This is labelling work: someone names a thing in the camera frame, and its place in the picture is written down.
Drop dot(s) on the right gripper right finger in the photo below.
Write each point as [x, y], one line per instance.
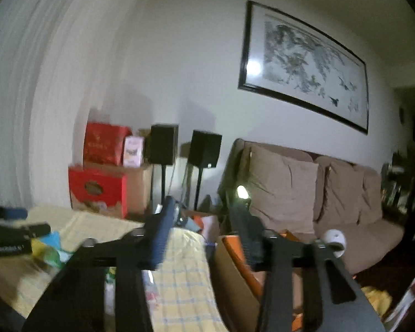
[268, 254]

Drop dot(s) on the dark cluttered shelf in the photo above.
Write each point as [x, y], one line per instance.
[398, 190]

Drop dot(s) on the right black speaker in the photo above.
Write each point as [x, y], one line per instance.
[204, 149]

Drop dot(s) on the red chocolate collection box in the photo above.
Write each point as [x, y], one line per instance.
[98, 191]

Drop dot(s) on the middle brown sofa cushion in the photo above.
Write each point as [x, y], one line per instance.
[342, 193]

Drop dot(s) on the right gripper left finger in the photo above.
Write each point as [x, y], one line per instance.
[146, 254]

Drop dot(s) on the open box of clutter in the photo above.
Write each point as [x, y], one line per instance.
[204, 224]

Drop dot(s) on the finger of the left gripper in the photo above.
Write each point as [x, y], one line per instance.
[13, 213]
[9, 233]

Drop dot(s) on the right brown sofa cushion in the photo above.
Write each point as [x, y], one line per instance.
[371, 199]

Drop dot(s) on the brown sofa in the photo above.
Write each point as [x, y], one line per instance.
[366, 245]

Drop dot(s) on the pink white small box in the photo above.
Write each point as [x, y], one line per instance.
[133, 151]

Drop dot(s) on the left brown sofa cushion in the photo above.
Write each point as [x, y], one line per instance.
[282, 191]

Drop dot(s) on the left black speaker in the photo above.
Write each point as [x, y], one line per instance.
[163, 144]

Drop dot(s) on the brown cardboard box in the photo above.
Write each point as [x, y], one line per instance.
[138, 184]

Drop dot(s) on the white curtain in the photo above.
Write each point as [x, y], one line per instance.
[60, 60]

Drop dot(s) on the black speaker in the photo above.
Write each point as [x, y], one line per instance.
[204, 149]
[163, 144]

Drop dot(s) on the yellow blue plaid bedsheet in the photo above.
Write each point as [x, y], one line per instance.
[185, 301]

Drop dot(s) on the framed ink painting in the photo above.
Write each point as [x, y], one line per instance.
[288, 59]

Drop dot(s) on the orange lined cardboard box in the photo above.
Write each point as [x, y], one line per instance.
[238, 289]

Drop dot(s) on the white nail lamp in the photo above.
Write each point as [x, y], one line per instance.
[336, 241]

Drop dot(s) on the brown sofa cushion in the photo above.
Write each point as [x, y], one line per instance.
[342, 193]
[282, 191]
[371, 199]

